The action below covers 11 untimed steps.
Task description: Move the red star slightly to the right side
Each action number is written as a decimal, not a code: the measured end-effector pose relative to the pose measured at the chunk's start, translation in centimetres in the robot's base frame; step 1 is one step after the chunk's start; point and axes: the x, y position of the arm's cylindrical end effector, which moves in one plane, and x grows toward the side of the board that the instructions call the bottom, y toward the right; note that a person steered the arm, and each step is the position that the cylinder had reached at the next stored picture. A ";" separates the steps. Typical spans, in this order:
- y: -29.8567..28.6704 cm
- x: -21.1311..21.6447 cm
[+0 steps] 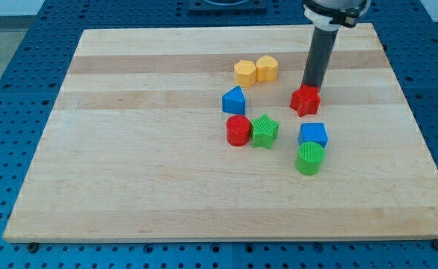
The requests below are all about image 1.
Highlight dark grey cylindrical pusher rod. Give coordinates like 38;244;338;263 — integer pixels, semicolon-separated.
302;27;338;89

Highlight red star block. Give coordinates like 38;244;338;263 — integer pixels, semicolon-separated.
289;84;321;117

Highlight green star block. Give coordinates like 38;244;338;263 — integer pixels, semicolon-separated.
250;114;280;149

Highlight yellow heart block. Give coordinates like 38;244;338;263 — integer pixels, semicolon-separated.
256;55;279;82

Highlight yellow hexagon block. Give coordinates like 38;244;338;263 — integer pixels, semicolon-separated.
234;60;256;88

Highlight blue cube block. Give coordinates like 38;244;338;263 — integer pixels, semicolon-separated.
297;123;328;148

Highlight blue triangle block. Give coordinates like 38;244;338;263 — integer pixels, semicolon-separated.
222;86;246;115

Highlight green cylinder block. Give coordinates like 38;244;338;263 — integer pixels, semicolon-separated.
295;142;325;176

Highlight red cylinder block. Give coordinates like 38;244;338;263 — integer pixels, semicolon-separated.
226;114;251;146

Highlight light wooden board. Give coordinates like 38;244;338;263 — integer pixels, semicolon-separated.
3;23;438;243

